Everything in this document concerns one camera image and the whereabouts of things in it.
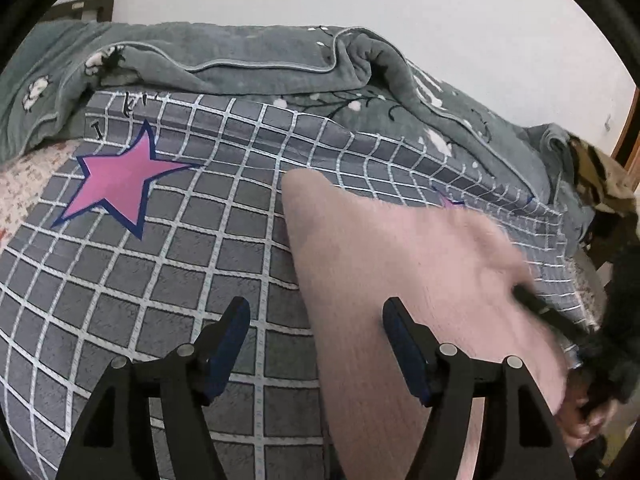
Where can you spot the grey checked duvet with stars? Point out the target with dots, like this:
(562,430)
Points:
(165,270)

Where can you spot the person's right hand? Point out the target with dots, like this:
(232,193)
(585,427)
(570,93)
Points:
(582,422)

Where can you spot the wooden headboard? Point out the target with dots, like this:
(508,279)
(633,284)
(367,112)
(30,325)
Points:
(85,7)

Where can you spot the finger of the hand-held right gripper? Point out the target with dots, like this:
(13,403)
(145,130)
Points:
(547,312)

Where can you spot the grey-green fleece blanket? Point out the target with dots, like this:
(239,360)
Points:
(250,65)

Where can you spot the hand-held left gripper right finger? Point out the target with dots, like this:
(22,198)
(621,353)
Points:
(406,350)

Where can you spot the camouflage patterned cloth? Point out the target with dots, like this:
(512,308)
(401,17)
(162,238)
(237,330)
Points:
(597,175)

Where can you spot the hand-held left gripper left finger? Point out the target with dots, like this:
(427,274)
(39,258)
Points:
(227,347)

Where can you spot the wooden door frame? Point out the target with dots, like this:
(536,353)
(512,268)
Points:
(630,130)

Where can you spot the pink knit garment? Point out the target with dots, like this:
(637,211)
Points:
(400,245)

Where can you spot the floral bed sheet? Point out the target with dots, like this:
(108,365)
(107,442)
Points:
(30,180)

